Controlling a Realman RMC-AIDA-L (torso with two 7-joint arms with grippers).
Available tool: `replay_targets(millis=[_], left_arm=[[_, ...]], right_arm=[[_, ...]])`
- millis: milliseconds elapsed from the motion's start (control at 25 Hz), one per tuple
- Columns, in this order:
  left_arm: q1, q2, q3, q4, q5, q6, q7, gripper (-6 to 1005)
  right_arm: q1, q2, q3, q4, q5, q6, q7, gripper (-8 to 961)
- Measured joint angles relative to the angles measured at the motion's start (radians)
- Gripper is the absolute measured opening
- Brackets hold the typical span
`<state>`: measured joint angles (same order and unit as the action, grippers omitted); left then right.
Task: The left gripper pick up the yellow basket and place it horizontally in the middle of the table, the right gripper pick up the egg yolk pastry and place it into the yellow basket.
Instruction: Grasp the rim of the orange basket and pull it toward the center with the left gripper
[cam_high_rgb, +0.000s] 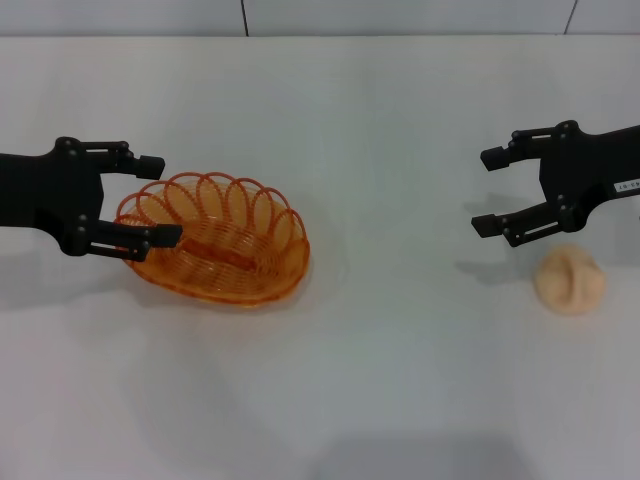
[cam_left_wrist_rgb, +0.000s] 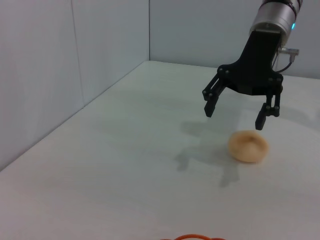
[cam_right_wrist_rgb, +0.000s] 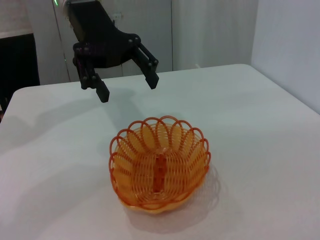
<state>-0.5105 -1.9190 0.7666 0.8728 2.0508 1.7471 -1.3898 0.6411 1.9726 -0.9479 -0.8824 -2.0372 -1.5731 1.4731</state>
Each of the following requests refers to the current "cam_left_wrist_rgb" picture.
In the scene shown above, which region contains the black cable with silver connector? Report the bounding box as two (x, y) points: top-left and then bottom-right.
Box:
(272, 47), (300, 74)

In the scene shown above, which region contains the orange wire basket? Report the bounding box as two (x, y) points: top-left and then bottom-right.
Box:
(159, 233), (227, 240)

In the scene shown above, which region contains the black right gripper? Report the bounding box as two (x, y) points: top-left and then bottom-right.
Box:
(201, 29), (285, 131)

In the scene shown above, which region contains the beige round bun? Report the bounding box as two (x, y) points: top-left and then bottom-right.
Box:
(227, 129), (271, 165)

